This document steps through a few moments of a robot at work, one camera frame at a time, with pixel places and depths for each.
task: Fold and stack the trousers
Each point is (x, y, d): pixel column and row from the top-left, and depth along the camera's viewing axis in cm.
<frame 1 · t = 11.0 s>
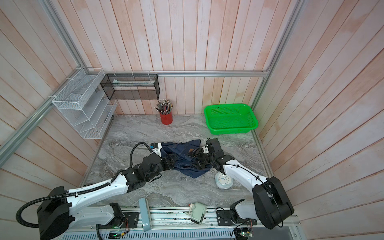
left hand: (173, 159, 79), fingers open
right hand: (186, 157, 82), fingers open
green plastic basket: (230, 119, 120), on the table
red pencil cup: (166, 119, 113), point 6 cm above the table
coloured pencils bunch: (165, 107, 106), point 16 cm above the table
white alarm clock: (223, 181, 85), point 3 cm above the table

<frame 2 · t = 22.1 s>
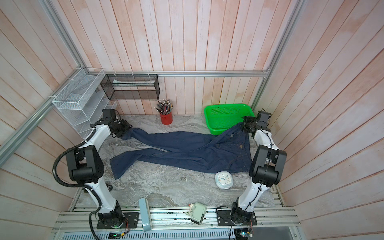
left hand: (130, 128, 96), fingers open
right hand: (240, 116, 94), fingers open
dark blue denim trousers: (230, 152, 100), on the table
the other named things where they were.

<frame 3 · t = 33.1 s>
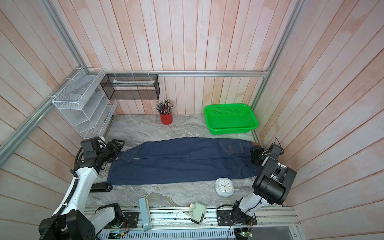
left hand: (123, 147, 82), fingers open
right hand: (250, 149, 94), fingers open
white alarm clock: (224, 186, 83), point 3 cm above the table
dark blue denim trousers: (184, 159, 97), on the table
black stapler: (104, 189, 83), point 2 cm above the table
the other named things where they were.

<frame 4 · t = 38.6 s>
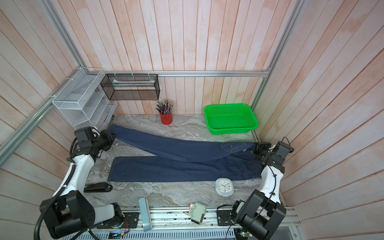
left hand: (118, 135, 82), fingers closed
right hand: (253, 139, 81), fingers closed
